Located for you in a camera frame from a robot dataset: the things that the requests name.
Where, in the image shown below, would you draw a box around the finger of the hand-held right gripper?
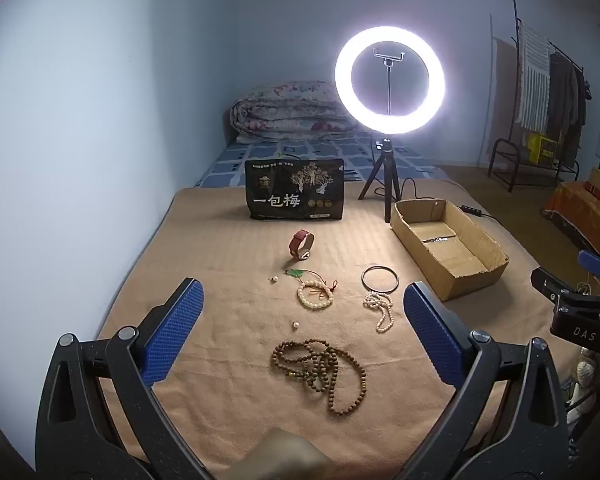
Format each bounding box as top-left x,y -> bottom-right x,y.
530,266 -> 582,307
577,249 -> 600,282

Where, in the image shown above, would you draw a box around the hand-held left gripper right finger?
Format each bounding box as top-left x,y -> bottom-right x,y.
402,281 -> 583,480

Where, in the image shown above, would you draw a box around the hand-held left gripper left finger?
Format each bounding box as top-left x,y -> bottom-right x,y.
35,277 -> 216,480

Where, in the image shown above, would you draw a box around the cardboard box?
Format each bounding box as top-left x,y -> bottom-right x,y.
391,198 -> 509,301

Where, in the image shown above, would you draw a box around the black bangle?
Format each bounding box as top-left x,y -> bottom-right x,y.
361,266 -> 400,293

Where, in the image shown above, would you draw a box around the wooden bead necklace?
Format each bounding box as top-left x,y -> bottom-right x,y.
271,338 -> 368,416

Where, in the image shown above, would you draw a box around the green jade pendant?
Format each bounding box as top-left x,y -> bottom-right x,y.
286,268 -> 341,295

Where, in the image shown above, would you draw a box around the person's right hand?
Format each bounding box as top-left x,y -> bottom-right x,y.
571,356 -> 600,402

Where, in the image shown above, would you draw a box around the orange covered furniture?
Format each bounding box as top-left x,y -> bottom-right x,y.
544,167 -> 600,261

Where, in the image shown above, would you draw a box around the tan blanket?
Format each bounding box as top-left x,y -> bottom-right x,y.
97,180 -> 600,480

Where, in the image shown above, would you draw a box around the yellow box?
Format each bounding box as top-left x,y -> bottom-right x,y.
527,132 -> 557,165

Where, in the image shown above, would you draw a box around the black clothes rack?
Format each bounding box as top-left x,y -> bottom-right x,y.
489,0 -> 593,193

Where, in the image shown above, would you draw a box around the black tripod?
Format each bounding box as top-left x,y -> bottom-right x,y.
358,136 -> 406,223

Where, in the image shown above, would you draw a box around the dark hanging clothes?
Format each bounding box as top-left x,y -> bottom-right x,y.
547,52 -> 589,166

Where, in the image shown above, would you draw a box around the black snack bag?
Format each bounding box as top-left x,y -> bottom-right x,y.
244,158 -> 346,221

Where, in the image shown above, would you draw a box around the blue patterned bedsheet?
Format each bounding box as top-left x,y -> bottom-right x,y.
195,132 -> 451,191

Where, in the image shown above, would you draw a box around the white striped towel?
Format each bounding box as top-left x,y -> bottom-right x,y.
516,22 -> 552,132

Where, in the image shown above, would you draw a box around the folded floral quilt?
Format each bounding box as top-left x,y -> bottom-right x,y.
230,80 -> 361,143

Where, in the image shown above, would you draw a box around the pearl necklace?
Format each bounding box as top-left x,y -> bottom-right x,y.
363,291 -> 396,333

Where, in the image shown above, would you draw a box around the black power cable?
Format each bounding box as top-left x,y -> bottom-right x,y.
399,176 -> 501,223

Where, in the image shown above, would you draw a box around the white bead bracelet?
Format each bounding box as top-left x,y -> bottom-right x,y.
296,281 -> 337,311

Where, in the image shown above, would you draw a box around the red strap watch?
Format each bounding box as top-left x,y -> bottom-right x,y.
290,229 -> 315,261

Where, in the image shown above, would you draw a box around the white ring light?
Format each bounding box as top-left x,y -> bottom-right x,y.
335,26 -> 446,136

